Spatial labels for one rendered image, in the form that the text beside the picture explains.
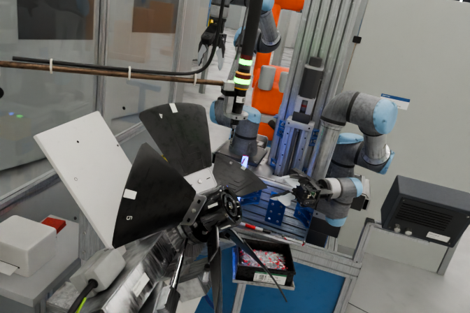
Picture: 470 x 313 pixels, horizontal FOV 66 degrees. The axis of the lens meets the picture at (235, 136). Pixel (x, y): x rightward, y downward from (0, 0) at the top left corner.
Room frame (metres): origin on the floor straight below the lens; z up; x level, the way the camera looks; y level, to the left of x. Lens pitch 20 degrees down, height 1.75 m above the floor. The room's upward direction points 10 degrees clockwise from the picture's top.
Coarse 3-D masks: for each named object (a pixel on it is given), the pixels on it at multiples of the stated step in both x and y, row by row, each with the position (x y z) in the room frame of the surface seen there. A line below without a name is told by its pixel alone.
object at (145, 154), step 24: (144, 144) 0.72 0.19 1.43; (144, 168) 0.69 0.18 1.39; (168, 168) 0.75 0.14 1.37; (144, 192) 0.68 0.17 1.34; (168, 192) 0.74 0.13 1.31; (192, 192) 0.81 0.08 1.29; (120, 216) 0.62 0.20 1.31; (144, 216) 0.68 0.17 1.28; (168, 216) 0.74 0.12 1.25; (120, 240) 0.62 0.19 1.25
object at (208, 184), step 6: (210, 168) 0.96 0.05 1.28; (192, 174) 0.94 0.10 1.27; (198, 174) 0.94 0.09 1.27; (204, 174) 0.95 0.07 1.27; (210, 174) 0.95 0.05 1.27; (192, 180) 0.93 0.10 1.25; (204, 180) 0.93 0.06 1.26; (210, 180) 0.94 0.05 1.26; (192, 186) 0.91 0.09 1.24; (198, 186) 0.92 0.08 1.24; (204, 186) 0.92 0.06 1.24; (210, 186) 0.93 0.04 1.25; (216, 186) 0.93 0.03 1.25; (198, 192) 0.91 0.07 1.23
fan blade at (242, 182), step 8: (216, 160) 1.20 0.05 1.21; (224, 160) 1.21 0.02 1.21; (232, 160) 1.24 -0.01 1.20; (216, 168) 1.15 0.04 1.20; (224, 168) 1.16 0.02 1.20; (232, 168) 1.18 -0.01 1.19; (240, 168) 1.20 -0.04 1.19; (216, 176) 1.10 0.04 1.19; (224, 176) 1.11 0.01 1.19; (232, 176) 1.12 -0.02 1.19; (240, 176) 1.14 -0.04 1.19; (248, 176) 1.17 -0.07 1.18; (256, 176) 1.21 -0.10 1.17; (224, 184) 1.05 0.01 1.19; (232, 184) 1.07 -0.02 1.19; (240, 184) 1.08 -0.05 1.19; (248, 184) 1.11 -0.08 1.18; (256, 184) 1.14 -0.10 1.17; (264, 184) 1.19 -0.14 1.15; (240, 192) 1.03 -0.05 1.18; (248, 192) 1.06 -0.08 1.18
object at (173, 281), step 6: (186, 240) 0.82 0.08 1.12; (186, 246) 0.81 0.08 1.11; (180, 252) 0.79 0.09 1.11; (180, 258) 0.76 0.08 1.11; (180, 264) 0.75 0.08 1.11; (174, 270) 0.73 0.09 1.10; (180, 270) 0.73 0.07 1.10; (174, 276) 0.71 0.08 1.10; (174, 282) 0.69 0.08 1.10; (174, 288) 0.68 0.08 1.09; (162, 312) 0.62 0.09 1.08
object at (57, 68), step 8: (0, 64) 0.75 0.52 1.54; (8, 64) 0.75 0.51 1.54; (16, 64) 0.76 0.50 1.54; (24, 64) 0.77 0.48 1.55; (32, 64) 0.78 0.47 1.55; (40, 64) 0.78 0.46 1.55; (64, 72) 0.80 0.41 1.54; (72, 72) 0.81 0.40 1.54; (80, 72) 0.81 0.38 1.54; (88, 72) 0.82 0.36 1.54; (96, 72) 0.83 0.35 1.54; (104, 72) 0.84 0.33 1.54; (112, 72) 0.84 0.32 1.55; (120, 72) 0.85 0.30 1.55; (128, 72) 0.86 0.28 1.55; (160, 80) 0.89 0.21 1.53; (168, 80) 0.90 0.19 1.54; (176, 80) 0.91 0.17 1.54; (184, 80) 0.91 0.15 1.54; (192, 80) 0.92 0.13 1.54; (200, 80) 0.93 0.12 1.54; (208, 80) 0.94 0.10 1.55; (216, 80) 0.95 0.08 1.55
